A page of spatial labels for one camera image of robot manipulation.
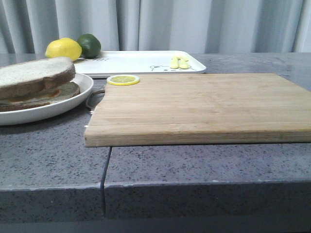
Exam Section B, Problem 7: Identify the white bread slice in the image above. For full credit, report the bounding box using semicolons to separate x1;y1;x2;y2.
0;57;76;100

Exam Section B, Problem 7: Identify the white round plate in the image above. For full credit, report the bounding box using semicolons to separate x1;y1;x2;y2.
0;73;94;126

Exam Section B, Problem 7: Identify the white rectangular tray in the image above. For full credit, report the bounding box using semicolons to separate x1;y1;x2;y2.
74;50;206;78

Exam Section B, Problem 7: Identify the wooden cutting board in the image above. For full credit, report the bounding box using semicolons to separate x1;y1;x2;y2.
84;73;311;147

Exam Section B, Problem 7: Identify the lemon slice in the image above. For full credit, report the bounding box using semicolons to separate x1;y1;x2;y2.
106;75;140;86

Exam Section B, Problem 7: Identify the pale yellow utensil left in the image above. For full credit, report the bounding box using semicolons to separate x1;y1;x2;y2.
170;56;179;69

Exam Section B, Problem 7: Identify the pale yellow utensil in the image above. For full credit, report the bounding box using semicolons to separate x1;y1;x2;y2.
170;56;179;69
177;56;190;69

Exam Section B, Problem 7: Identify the pale yellow utensil right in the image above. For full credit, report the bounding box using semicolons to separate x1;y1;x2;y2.
177;56;190;69

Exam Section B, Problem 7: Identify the green lime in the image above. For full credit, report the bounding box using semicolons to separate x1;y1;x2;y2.
77;33;101;59

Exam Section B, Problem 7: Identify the yellow lemon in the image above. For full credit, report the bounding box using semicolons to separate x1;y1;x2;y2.
45;38;82;61

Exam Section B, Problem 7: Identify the grey curtain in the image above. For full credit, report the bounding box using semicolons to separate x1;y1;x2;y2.
0;0;311;53

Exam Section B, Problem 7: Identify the metal cutting board handle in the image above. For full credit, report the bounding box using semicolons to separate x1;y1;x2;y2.
85;86;105;114

